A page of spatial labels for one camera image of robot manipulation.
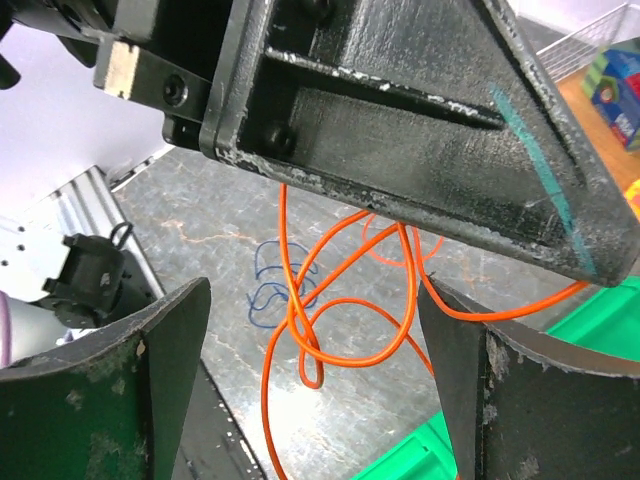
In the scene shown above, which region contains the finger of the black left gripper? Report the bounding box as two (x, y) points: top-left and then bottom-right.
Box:
(199, 1), (639, 286)

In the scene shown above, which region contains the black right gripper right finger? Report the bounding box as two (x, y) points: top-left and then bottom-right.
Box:
(417, 277), (640, 480)

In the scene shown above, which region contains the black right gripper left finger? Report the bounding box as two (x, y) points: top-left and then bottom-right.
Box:
(1, 277), (211, 479)

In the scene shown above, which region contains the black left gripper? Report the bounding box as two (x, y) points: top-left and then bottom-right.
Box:
(94, 1), (232, 150)

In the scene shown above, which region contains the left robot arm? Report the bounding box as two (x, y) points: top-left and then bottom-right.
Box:
(1, 1), (639, 286)

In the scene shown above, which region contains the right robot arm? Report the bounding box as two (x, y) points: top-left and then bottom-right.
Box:
(1, 234), (639, 479)

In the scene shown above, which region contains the green compartment bin tray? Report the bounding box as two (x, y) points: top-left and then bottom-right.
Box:
(349, 272), (640, 480)

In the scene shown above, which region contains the orange sponge package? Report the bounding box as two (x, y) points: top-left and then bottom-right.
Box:
(625, 180), (640, 220)

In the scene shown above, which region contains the white wire wooden shelf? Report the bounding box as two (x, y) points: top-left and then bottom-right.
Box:
(534, 2), (640, 221)

